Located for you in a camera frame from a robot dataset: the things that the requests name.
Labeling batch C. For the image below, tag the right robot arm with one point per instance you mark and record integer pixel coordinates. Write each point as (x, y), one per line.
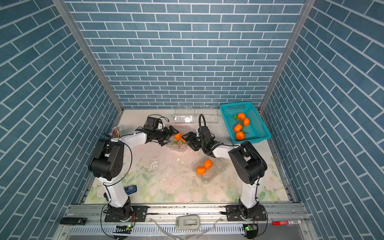
(248, 163)

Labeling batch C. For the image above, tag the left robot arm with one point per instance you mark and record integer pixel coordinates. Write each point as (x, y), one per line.
(108, 156)

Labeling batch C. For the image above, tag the grey box on rail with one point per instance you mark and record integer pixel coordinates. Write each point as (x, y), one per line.
(188, 223)

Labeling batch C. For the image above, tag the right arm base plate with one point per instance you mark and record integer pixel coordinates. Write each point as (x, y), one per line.
(237, 213)

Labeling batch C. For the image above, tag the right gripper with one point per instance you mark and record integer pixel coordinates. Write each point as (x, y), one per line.
(191, 142)

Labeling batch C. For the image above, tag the teal plastic basket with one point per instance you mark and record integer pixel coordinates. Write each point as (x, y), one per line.
(256, 132)

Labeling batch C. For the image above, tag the black device on rail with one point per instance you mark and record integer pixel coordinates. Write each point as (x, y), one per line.
(73, 221)

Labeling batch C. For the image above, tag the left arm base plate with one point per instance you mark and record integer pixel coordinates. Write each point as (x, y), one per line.
(139, 214)

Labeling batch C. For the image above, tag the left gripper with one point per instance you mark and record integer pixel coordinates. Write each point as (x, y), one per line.
(166, 137)

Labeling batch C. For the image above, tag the red marker pen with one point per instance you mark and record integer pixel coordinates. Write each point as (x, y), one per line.
(281, 223)

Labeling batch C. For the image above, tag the orange pair with leaves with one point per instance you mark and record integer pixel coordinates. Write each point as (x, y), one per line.
(241, 118)

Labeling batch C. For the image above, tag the pink pen cup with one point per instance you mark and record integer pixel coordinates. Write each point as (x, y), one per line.
(115, 133)

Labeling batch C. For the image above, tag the blue card on table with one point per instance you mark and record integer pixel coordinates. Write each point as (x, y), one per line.
(130, 189)

